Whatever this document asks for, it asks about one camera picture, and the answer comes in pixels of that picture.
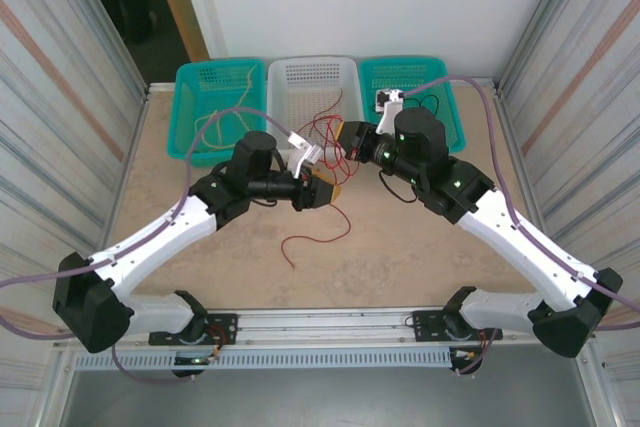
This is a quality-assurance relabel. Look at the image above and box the red cable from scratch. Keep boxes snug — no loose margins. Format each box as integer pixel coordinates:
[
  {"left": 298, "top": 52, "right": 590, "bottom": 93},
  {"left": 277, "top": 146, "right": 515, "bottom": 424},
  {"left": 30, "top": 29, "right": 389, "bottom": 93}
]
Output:
[
  {"left": 299, "top": 89, "right": 351, "bottom": 148},
  {"left": 280, "top": 116, "right": 362, "bottom": 268}
]

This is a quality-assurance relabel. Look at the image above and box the yellow cable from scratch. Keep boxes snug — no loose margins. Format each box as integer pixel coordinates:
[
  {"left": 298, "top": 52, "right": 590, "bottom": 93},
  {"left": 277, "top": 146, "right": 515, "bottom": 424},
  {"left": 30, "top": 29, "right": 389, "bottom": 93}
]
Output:
[
  {"left": 232, "top": 62, "right": 264, "bottom": 131},
  {"left": 193, "top": 109, "right": 236, "bottom": 152}
]

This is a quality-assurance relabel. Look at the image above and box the white plastic basket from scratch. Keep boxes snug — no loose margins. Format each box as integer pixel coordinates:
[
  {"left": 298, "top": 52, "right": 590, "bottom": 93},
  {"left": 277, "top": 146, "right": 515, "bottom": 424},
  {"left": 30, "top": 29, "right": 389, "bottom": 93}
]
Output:
[{"left": 266, "top": 55, "right": 362, "bottom": 158}]

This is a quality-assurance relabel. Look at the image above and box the teal plastic basket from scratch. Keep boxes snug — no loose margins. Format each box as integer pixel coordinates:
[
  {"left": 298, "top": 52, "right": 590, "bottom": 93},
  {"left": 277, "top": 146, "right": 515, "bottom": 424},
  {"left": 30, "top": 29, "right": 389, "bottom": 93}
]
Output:
[
  {"left": 357, "top": 56, "right": 467, "bottom": 154},
  {"left": 166, "top": 57, "right": 267, "bottom": 168}
]

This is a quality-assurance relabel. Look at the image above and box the right gripper black wire loop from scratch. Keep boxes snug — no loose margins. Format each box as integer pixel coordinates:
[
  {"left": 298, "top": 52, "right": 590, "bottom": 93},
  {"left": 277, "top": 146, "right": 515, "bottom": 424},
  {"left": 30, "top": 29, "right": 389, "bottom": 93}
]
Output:
[{"left": 378, "top": 170, "right": 419, "bottom": 202}]

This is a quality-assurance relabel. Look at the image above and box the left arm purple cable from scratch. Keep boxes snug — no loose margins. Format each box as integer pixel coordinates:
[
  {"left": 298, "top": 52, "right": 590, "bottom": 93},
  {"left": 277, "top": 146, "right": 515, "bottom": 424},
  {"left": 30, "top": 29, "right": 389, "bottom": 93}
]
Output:
[{"left": 0, "top": 107, "right": 294, "bottom": 386}]

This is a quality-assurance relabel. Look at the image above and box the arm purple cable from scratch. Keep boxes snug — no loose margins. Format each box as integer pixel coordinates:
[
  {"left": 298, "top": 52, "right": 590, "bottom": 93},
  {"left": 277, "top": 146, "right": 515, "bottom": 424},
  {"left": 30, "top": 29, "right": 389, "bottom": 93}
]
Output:
[
  {"left": 403, "top": 75, "right": 640, "bottom": 377},
  {"left": 0, "top": 107, "right": 294, "bottom": 386}
]

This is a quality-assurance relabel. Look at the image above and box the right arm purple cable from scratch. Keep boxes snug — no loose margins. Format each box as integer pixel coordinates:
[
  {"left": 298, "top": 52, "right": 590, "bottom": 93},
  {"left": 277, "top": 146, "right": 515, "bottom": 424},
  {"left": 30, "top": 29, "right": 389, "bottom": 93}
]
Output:
[{"left": 403, "top": 75, "right": 640, "bottom": 377}]

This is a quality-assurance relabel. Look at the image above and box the aluminium rail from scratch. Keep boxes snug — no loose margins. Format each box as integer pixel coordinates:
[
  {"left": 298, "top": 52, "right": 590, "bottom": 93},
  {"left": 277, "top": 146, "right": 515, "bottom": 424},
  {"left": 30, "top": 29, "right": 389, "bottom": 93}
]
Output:
[{"left": 54, "top": 307, "right": 551, "bottom": 352}]

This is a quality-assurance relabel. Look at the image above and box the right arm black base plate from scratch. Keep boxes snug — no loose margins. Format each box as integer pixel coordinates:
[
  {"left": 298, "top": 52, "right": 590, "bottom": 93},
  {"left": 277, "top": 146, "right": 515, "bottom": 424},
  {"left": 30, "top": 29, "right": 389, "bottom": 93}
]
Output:
[{"left": 412, "top": 310, "right": 505, "bottom": 344}]

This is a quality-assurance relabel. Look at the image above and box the slotted grey cable duct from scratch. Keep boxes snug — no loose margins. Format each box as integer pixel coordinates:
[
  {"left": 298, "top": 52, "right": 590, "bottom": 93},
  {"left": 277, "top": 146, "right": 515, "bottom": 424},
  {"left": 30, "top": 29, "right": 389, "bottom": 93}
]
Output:
[{"left": 73, "top": 349, "right": 456, "bottom": 372}]

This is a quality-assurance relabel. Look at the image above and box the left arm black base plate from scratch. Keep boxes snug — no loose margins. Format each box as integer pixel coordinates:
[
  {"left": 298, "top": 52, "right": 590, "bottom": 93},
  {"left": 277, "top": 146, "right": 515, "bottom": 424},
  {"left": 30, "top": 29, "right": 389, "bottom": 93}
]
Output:
[{"left": 148, "top": 313, "right": 239, "bottom": 347}]

